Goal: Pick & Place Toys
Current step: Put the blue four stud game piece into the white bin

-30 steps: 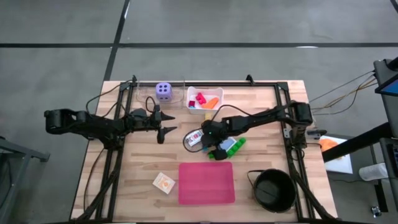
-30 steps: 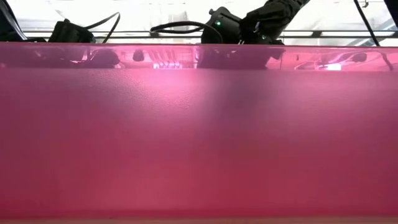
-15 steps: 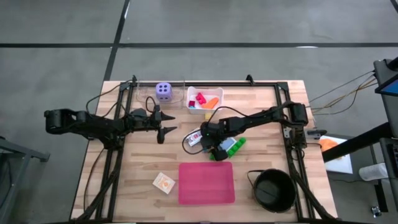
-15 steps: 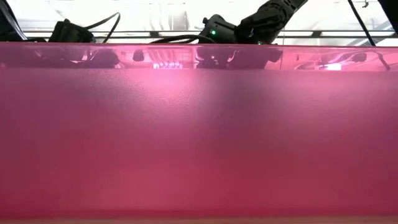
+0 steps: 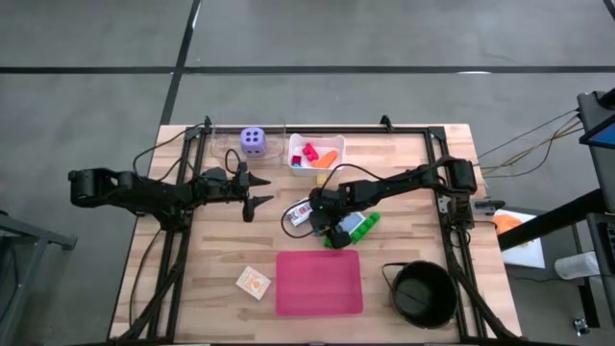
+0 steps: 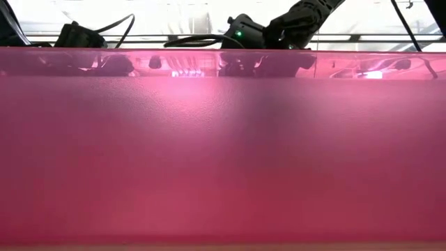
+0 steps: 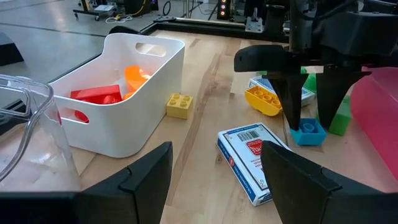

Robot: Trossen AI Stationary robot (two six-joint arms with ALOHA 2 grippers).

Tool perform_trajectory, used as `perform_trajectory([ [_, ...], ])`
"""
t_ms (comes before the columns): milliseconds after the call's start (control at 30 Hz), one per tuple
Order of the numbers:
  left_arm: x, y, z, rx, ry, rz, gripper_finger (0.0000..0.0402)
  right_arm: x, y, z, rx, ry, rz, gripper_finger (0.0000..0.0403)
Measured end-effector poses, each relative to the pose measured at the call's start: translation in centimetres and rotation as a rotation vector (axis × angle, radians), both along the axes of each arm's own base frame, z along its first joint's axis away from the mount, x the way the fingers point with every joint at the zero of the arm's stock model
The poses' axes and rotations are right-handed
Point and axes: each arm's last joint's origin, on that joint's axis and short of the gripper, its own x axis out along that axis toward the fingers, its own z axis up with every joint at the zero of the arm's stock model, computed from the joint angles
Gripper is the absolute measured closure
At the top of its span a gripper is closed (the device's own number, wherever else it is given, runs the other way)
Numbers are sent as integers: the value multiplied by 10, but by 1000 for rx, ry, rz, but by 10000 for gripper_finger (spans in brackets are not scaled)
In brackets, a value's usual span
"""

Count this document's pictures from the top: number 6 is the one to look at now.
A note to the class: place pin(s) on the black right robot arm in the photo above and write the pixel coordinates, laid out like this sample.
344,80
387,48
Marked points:
299,21

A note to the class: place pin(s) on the pink plastic container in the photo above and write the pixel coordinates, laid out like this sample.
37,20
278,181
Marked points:
223,157

